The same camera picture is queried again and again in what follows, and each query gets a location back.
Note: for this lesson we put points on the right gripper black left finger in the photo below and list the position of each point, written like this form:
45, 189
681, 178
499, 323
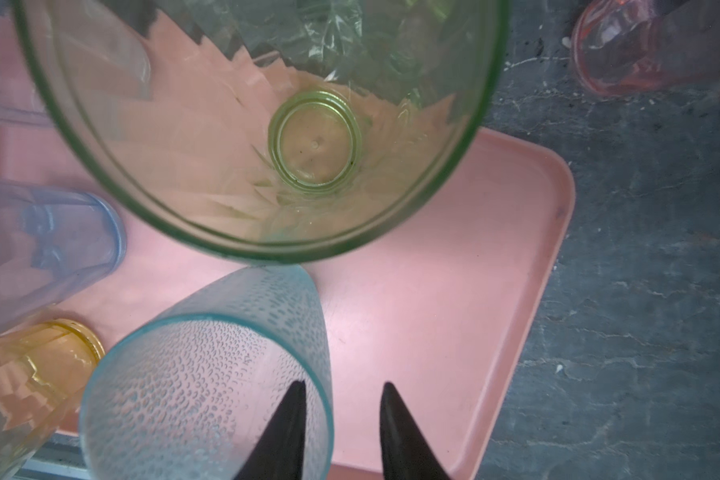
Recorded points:
279, 453

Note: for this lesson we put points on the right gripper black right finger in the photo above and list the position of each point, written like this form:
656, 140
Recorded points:
405, 452

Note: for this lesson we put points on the teal plastic cup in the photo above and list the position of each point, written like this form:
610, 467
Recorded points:
188, 395

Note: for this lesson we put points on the pink tray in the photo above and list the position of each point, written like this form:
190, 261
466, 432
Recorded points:
440, 305

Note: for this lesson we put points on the tall yellow plastic cup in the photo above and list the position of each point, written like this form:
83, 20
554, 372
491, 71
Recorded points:
43, 371

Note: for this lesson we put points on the blue plastic cup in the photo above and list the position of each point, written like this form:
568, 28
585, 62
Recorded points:
54, 242

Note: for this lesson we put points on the tall green plastic cup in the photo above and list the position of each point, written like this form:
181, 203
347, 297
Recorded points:
266, 131

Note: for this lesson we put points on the clear plastic cup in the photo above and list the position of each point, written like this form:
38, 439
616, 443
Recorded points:
12, 72

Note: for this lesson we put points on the pink plastic cup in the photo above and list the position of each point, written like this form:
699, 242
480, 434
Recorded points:
620, 48

